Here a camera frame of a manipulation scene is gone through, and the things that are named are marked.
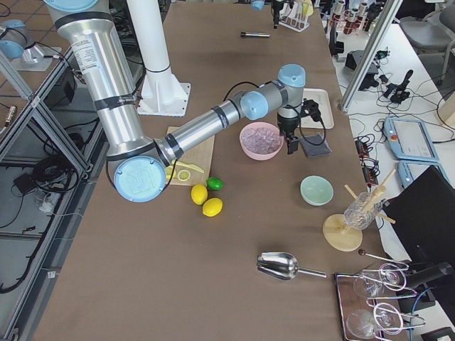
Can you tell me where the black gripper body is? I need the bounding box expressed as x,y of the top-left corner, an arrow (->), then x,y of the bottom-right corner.
277,114 -> 300,139
272,0 -> 283,16

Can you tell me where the steel muddler black tip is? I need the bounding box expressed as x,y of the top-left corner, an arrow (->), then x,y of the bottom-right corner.
240,31 -> 270,38

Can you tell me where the pink bowl of ice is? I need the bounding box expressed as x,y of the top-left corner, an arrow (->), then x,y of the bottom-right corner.
239,121 -> 284,161

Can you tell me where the wooden cup rack stand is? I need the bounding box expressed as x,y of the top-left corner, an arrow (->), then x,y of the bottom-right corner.
323,169 -> 396,251

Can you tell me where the stainless steel ice scoop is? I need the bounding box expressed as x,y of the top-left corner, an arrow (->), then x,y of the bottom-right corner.
257,252 -> 327,281

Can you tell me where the grey folded cloth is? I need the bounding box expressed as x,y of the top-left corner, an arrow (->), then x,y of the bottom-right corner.
300,133 -> 332,158

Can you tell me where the beige rabbit serving tray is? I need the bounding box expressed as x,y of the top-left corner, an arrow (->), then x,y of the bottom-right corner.
301,87 -> 334,129

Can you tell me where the mint green bowl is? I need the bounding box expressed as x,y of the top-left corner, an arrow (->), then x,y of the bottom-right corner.
300,175 -> 334,206

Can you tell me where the green lime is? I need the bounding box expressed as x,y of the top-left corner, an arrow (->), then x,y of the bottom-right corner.
206,177 -> 224,191

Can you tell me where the clear glass mug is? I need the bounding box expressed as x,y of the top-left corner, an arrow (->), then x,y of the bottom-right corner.
343,192 -> 384,230

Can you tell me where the bamboo cutting board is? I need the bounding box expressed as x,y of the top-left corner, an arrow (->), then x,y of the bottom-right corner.
171,136 -> 215,186

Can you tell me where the yellow plastic knife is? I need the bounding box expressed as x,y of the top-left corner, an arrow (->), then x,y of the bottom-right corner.
172,160 -> 205,173

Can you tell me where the whole yellow lemon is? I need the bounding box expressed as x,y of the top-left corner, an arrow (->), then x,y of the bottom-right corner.
191,184 -> 208,205
202,197 -> 223,217

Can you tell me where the lemon half at corner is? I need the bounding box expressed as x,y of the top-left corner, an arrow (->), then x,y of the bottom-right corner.
177,169 -> 191,182

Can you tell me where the blue teach pendant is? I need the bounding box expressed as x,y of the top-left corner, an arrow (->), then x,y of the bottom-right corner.
397,160 -> 440,189
383,117 -> 439,162

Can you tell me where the lemon half near knife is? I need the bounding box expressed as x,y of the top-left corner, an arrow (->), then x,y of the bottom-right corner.
165,166 -> 175,180

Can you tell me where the black monitor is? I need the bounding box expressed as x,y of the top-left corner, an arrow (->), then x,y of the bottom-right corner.
384,166 -> 454,264

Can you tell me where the upper wine glass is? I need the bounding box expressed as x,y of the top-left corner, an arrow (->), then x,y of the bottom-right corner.
353,263 -> 406,298

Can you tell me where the black framed glass tray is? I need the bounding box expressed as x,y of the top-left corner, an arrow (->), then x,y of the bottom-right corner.
334,270 -> 417,340

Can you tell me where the metal wine glass holder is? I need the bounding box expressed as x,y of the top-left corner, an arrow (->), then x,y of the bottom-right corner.
356,261 -> 426,332

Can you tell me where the lower wine glass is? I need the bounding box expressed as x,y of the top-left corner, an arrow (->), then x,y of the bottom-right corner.
346,303 -> 404,340

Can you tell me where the white wire cup rack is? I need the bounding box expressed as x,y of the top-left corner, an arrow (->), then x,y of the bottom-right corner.
279,0 -> 314,33

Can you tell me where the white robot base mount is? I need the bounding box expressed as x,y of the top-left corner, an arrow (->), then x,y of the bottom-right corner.
127,0 -> 191,117

